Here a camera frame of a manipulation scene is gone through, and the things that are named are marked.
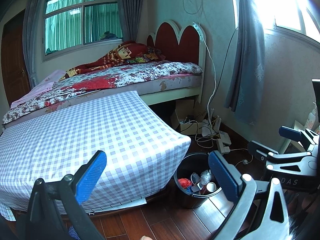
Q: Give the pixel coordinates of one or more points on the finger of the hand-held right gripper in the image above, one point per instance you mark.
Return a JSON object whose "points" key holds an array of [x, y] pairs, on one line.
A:
{"points": [[260, 151], [290, 132]]}

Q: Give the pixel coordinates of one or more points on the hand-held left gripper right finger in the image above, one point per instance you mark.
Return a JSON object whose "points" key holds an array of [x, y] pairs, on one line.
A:
{"points": [[222, 177]]}

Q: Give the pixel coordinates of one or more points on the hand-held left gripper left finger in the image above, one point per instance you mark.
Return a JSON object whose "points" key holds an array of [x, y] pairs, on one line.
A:
{"points": [[91, 175]]}

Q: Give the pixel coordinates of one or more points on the red paper cup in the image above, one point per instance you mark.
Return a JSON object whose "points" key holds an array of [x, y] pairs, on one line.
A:
{"points": [[211, 187]]}

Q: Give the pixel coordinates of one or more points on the clear plastic bag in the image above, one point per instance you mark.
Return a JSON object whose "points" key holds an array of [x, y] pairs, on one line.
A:
{"points": [[206, 176]]}

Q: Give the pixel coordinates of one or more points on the small red white box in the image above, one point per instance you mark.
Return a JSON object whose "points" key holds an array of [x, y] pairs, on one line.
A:
{"points": [[200, 186]]}

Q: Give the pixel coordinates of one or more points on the red plastic bag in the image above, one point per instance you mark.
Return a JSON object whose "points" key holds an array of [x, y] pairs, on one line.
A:
{"points": [[185, 183]]}

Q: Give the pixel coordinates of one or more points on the black plastic bucket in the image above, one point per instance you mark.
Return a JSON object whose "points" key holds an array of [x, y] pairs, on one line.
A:
{"points": [[185, 197]]}

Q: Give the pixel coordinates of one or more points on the white pump bottle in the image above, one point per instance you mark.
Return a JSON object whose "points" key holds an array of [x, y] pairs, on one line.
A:
{"points": [[311, 120]]}

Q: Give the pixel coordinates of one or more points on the white power strip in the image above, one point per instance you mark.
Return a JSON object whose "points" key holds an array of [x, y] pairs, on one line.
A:
{"points": [[223, 142]]}

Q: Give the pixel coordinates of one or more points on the white gridded sheet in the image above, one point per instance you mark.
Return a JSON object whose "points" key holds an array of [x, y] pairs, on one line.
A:
{"points": [[125, 205]]}

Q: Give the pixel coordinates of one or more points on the purple checked tablecloth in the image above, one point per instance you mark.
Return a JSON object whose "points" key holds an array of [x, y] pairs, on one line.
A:
{"points": [[100, 130]]}

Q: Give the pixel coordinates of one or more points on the white router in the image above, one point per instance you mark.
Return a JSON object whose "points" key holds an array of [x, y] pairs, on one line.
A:
{"points": [[207, 130]]}

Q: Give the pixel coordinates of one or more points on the blue striped clothing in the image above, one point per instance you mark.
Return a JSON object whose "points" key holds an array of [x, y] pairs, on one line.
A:
{"points": [[73, 233]]}

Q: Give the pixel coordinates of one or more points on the cardboard box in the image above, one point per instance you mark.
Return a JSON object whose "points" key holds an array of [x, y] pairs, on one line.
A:
{"points": [[176, 118]]}

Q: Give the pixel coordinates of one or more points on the blue-grey patterned curtain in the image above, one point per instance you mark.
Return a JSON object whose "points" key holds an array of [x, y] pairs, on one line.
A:
{"points": [[247, 67]]}

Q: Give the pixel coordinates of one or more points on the pink cloth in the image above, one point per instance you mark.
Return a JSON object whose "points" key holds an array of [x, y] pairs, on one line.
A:
{"points": [[45, 85]]}

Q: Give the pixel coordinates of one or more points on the grey mattress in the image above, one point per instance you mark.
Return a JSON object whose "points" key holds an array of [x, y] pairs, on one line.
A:
{"points": [[180, 82]]}

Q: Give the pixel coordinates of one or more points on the floral quilt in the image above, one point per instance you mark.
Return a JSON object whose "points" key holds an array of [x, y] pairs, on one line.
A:
{"points": [[125, 75]]}

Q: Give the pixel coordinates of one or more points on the bright window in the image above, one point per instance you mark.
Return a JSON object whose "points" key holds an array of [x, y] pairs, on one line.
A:
{"points": [[287, 10]]}

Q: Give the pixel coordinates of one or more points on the red printed blanket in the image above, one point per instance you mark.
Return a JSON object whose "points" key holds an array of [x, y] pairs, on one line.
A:
{"points": [[117, 52]]}

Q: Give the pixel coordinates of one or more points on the colourful printed pillow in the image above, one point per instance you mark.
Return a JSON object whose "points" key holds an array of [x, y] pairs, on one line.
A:
{"points": [[150, 55]]}

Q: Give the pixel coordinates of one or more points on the brown wooden door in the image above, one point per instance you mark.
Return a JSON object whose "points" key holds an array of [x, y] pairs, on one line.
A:
{"points": [[15, 62]]}

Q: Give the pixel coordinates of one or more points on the red heart headboard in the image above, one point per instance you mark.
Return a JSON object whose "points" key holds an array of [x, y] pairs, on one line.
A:
{"points": [[175, 42]]}

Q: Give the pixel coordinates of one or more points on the grey curtain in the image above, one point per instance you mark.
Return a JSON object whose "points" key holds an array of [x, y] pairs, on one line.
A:
{"points": [[127, 10], [32, 42]]}

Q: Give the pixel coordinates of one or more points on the window with green curtain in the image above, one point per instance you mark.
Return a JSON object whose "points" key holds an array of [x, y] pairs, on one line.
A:
{"points": [[65, 25]]}

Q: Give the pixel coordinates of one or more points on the white bed frame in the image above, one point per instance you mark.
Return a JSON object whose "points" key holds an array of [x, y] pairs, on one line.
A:
{"points": [[175, 95]]}

